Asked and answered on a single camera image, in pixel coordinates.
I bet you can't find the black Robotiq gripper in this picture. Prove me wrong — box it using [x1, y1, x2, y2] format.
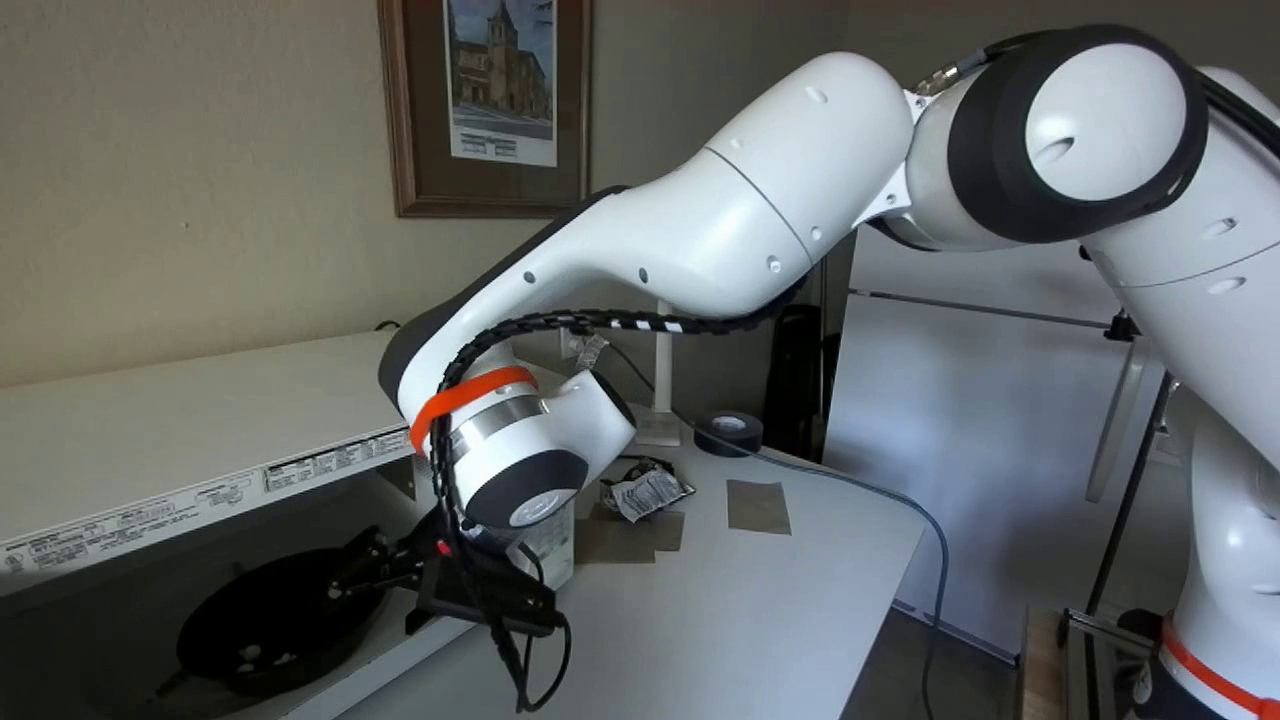
[325, 521, 469, 602]

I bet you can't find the black bowl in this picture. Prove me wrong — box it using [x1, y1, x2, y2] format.
[158, 544, 393, 702]

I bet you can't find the white microwave oven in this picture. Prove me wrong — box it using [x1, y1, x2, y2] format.
[0, 324, 581, 720]

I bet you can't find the brown paper patch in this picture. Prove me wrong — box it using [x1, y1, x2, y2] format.
[725, 474, 795, 541]
[581, 507, 690, 568]

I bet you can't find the silver foil packet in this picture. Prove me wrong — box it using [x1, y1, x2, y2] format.
[603, 464, 701, 528]

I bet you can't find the large white panel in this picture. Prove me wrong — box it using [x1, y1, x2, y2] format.
[821, 224, 1204, 662]

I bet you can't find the orange strap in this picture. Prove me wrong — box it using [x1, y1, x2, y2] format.
[404, 365, 539, 456]

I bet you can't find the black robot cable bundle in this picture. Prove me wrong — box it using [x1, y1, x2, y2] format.
[419, 305, 753, 716]

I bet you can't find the brown framed wall picture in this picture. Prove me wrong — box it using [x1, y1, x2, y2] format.
[375, 0, 595, 224]

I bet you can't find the blue cable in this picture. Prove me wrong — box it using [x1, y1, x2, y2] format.
[757, 448, 952, 675]

